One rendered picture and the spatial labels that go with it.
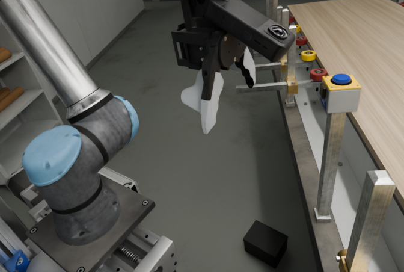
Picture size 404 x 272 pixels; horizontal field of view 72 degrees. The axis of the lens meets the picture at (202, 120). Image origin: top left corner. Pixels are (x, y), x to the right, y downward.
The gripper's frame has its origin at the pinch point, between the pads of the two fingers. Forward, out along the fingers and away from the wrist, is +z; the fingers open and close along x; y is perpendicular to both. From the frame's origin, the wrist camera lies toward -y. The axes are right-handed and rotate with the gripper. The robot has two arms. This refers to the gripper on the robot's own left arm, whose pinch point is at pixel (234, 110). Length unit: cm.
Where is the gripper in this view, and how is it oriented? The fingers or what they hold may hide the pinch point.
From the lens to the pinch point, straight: 46.3
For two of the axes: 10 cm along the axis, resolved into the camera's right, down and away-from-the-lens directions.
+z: 1.5, 8.2, 5.5
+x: -5.6, 5.3, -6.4
